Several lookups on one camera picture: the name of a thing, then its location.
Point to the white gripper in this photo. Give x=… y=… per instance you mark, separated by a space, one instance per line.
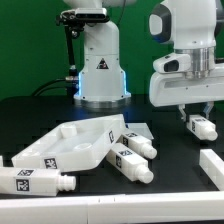
x=176 y=89

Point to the black camera on stand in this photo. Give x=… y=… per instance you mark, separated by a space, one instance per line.
x=74 y=21

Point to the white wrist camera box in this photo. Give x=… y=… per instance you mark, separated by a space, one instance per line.
x=173 y=63

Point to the white L-shaped obstacle wall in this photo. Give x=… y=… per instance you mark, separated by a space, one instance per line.
x=125 y=209

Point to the white desk top tray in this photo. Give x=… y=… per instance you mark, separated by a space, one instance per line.
x=73 y=146

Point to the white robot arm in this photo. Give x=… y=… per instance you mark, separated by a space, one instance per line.
x=190 y=74

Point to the white marker sheet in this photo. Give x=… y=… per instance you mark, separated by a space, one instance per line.
x=141 y=128

